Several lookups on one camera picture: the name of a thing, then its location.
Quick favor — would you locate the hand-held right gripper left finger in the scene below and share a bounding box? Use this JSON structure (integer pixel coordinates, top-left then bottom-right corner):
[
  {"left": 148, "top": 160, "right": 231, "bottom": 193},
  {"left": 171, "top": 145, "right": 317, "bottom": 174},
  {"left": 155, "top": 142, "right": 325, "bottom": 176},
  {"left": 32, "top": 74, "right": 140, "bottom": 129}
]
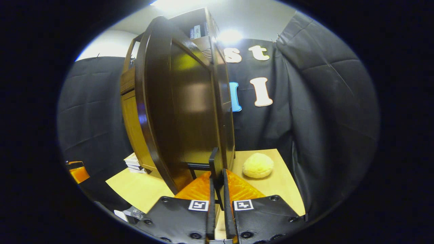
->
[{"left": 136, "top": 169, "right": 217, "bottom": 244}]

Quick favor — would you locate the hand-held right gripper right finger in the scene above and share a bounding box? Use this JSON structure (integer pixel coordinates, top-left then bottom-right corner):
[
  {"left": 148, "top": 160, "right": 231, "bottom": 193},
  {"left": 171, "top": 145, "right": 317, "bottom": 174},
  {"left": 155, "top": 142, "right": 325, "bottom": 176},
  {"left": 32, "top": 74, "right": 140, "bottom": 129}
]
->
[{"left": 222, "top": 168, "right": 307, "bottom": 244}]

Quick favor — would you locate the black door handle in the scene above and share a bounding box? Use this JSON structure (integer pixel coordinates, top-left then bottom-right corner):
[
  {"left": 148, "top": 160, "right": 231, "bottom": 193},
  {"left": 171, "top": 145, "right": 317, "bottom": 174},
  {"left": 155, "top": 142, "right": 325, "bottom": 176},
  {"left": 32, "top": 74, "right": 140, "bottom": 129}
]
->
[{"left": 188, "top": 147, "right": 225, "bottom": 210}]

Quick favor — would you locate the wooden shoe cabinet door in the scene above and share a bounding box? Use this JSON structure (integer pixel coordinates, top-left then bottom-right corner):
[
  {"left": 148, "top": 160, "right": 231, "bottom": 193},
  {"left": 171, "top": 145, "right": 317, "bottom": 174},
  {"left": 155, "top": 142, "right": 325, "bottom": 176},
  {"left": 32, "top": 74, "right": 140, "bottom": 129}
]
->
[{"left": 135, "top": 15, "right": 235, "bottom": 195}]

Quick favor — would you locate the wooden double-door shoe cabinet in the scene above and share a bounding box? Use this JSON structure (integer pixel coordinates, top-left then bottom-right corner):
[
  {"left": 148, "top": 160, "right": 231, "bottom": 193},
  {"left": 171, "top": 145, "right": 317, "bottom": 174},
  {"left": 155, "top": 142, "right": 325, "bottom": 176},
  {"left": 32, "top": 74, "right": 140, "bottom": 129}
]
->
[{"left": 119, "top": 7, "right": 235, "bottom": 195}]

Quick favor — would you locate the pale yellow round bun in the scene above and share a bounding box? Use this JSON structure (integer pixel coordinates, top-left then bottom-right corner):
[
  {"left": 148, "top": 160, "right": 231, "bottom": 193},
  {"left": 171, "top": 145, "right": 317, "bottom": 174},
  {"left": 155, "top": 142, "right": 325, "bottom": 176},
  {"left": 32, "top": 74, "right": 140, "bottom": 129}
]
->
[{"left": 242, "top": 153, "right": 274, "bottom": 179}]

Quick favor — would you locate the thin white book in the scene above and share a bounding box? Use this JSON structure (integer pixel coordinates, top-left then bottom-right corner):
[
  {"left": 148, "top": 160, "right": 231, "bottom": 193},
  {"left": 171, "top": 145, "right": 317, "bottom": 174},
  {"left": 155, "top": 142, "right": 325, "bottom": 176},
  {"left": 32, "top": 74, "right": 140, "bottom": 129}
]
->
[{"left": 125, "top": 162, "right": 148, "bottom": 174}]

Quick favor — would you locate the wooden ribbed drawer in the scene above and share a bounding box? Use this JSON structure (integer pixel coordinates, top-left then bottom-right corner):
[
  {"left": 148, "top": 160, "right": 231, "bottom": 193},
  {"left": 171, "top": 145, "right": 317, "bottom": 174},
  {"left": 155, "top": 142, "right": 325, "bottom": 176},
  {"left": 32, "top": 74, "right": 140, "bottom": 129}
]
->
[{"left": 120, "top": 66, "right": 137, "bottom": 96}]

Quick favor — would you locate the black backdrop cloth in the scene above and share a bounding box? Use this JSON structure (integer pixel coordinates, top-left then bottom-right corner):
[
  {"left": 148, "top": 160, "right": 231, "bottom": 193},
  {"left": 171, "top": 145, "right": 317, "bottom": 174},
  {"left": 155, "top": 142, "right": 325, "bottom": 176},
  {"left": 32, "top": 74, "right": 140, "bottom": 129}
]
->
[{"left": 57, "top": 12, "right": 380, "bottom": 221}]

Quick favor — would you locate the large ceiling light panel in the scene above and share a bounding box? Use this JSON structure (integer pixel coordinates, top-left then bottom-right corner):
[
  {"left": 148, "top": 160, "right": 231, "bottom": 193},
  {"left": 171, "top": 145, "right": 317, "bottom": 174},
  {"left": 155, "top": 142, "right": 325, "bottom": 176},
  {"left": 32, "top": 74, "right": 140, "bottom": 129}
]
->
[{"left": 149, "top": 0, "right": 211, "bottom": 14}]

